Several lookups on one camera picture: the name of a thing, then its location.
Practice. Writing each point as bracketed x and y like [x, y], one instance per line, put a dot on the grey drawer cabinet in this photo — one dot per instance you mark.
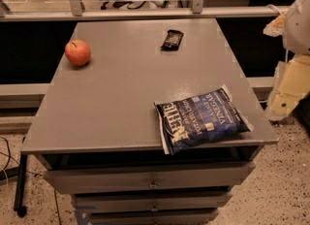
[97, 131]

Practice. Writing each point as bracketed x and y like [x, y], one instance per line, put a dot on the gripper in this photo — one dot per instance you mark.
[297, 28]

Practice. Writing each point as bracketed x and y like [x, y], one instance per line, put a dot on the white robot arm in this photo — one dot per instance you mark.
[291, 81]

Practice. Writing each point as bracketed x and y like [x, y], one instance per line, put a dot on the blue Kettle chips bag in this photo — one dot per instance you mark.
[200, 119]

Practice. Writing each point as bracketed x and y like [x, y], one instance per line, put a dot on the black wheeled stand leg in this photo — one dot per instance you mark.
[19, 207]

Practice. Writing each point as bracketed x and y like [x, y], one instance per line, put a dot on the grey metal railing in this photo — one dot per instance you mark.
[86, 10]

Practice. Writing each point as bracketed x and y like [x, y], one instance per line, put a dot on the black snack bar wrapper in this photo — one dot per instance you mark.
[172, 40]

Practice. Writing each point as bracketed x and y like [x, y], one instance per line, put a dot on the red apple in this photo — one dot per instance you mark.
[78, 52]

